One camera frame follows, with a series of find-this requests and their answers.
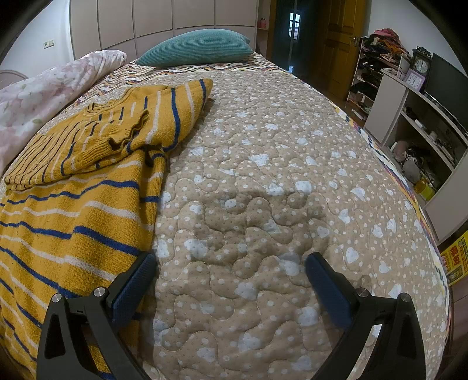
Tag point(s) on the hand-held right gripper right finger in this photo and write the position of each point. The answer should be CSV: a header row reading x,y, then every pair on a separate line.
x,y
327,285

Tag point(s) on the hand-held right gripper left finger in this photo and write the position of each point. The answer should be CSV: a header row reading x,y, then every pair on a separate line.
x,y
133,285

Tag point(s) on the yellow striped knit sweater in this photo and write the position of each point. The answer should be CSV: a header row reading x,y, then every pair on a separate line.
x,y
91,226

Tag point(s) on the beige quilted bedspread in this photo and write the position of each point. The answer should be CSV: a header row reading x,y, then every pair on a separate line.
x,y
274,164

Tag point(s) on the yellow printed box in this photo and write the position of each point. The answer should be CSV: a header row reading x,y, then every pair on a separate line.
x,y
457,259

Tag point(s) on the white shelving unit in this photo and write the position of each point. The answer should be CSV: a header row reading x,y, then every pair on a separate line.
x,y
391,106

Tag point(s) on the pink floral duvet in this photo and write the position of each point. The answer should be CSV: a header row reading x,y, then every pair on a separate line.
x,y
44,91

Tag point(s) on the cluttered shoe rack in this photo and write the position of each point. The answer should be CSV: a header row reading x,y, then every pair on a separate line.
x,y
369,69

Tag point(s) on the small pink clock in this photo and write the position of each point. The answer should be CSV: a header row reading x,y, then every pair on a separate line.
x,y
415,79

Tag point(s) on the black television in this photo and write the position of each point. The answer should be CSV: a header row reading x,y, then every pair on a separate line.
x,y
448,86

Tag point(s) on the dark ornate table clock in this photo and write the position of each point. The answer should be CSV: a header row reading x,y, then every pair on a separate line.
x,y
421,65

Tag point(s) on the pink bed headboard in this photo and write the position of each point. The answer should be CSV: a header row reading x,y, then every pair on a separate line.
x,y
12,76

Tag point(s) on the wooden door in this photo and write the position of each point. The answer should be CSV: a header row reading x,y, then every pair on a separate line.
x,y
338,44

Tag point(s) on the beige panelled wardrobe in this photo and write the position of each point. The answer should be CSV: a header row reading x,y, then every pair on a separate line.
x,y
164,25

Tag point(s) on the wall switch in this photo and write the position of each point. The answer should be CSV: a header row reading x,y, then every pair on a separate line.
x,y
48,43

